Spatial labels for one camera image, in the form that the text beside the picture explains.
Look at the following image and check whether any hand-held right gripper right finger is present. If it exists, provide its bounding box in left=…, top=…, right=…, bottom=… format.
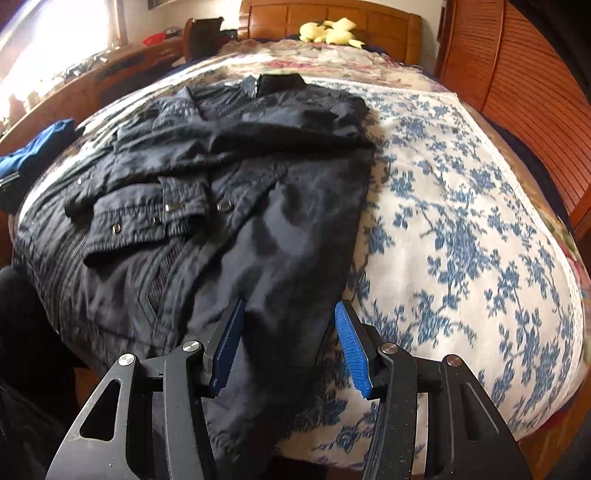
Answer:
left=335, top=300, right=532, bottom=480

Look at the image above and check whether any wooden desk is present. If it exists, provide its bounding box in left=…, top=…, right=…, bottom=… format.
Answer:
left=0, top=39, right=185, bottom=144

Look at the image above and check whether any dark cloth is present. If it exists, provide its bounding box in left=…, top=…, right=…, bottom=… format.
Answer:
left=0, top=268, right=93, bottom=480

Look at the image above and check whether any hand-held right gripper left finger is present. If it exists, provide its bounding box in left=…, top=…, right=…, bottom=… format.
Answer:
left=46, top=295, right=245, bottom=480

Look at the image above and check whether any yellow plush toy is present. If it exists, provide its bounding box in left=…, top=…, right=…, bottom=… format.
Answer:
left=299, top=17, right=365, bottom=49

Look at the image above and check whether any pink floral quilt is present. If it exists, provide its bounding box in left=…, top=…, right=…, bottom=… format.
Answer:
left=217, top=39, right=591, bottom=296

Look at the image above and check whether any wooden bed headboard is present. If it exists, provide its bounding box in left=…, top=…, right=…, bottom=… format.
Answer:
left=240, top=0, right=423, bottom=65

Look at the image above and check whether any wooden chair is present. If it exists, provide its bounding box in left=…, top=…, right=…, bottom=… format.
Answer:
left=182, top=17, right=238, bottom=58

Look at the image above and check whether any black jacket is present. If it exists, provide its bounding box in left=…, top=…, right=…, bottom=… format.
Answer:
left=11, top=74, right=377, bottom=462

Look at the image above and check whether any blue garment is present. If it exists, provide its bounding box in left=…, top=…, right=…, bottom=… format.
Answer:
left=0, top=119, right=77, bottom=185

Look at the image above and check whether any wooden framed window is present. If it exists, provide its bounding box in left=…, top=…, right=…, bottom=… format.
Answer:
left=0, top=0, right=127, bottom=93

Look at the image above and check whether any wooden louvred wardrobe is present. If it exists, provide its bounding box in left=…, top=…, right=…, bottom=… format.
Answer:
left=436, top=0, right=591, bottom=232

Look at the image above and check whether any blue floral blanket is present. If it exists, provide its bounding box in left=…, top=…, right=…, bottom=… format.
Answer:
left=18, top=53, right=585, bottom=476

